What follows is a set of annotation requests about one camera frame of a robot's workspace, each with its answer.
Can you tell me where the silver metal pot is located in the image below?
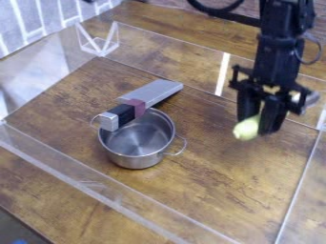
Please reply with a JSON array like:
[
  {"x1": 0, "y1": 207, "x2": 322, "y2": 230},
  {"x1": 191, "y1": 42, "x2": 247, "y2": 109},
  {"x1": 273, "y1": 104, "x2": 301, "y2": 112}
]
[{"x1": 96, "y1": 108, "x2": 187, "y2": 170}]

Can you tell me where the silver block with dark bands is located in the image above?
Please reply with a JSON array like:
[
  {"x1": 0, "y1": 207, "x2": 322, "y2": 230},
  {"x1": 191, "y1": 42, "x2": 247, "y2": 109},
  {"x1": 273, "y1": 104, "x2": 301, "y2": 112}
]
[{"x1": 99, "y1": 79, "x2": 183, "y2": 132}]

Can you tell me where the clear acrylic corner bracket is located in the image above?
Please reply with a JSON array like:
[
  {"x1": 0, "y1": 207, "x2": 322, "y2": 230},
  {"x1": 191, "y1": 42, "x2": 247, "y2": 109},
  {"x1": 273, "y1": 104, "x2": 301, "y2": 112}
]
[{"x1": 75, "y1": 22, "x2": 120, "y2": 57}]

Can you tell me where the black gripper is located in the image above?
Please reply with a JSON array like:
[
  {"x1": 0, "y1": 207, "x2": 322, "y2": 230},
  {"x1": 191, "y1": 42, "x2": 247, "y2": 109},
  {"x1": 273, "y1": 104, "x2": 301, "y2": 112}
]
[{"x1": 230, "y1": 41, "x2": 310, "y2": 135}]

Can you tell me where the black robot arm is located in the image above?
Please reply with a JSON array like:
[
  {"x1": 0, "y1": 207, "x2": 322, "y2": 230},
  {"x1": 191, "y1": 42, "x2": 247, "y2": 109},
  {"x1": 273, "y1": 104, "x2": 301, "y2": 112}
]
[{"x1": 230, "y1": 0, "x2": 320, "y2": 135}]

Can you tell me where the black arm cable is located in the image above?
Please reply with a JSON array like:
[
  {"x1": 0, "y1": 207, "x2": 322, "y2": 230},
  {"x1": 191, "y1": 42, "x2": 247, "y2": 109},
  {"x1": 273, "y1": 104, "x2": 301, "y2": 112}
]
[{"x1": 293, "y1": 31, "x2": 324, "y2": 66}]

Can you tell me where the clear acrylic enclosure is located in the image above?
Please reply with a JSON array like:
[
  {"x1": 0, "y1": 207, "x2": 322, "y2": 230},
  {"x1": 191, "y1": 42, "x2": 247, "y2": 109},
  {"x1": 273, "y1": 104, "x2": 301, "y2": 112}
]
[{"x1": 0, "y1": 18, "x2": 326, "y2": 244}]

